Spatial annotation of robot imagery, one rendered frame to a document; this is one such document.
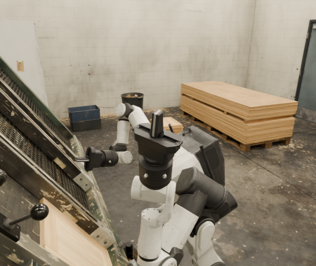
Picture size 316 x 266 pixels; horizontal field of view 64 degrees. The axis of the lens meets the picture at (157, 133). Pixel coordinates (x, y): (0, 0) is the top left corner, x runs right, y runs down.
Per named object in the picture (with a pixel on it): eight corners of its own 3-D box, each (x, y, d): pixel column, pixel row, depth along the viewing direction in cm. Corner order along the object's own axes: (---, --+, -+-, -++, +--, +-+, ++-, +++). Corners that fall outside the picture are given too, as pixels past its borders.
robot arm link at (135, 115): (124, 95, 140) (140, 121, 126) (141, 102, 149) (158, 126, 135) (113, 110, 144) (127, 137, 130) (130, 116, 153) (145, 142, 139)
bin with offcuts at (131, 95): (147, 125, 562) (147, 95, 539) (125, 127, 545) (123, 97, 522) (140, 118, 607) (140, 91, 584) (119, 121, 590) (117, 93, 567)
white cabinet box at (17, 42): (51, 141, 474) (33, 21, 402) (17, 145, 454) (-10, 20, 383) (51, 130, 527) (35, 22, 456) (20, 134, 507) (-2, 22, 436)
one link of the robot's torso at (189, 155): (202, 167, 139) (182, 112, 122) (246, 201, 110) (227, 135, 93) (156, 197, 133) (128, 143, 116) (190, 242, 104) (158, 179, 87)
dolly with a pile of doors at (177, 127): (183, 146, 452) (183, 124, 437) (155, 150, 434) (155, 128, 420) (169, 134, 505) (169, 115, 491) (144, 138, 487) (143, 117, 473)
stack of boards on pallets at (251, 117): (290, 144, 461) (299, 101, 434) (243, 152, 425) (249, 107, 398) (214, 110, 676) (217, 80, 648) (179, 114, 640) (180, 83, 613)
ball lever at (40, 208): (6, 237, 60) (48, 221, 55) (-7, 228, 58) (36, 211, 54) (14, 222, 63) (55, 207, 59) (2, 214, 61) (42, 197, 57)
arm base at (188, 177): (200, 208, 98) (215, 182, 99) (216, 220, 86) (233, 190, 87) (169, 189, 95) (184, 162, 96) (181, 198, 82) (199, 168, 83)
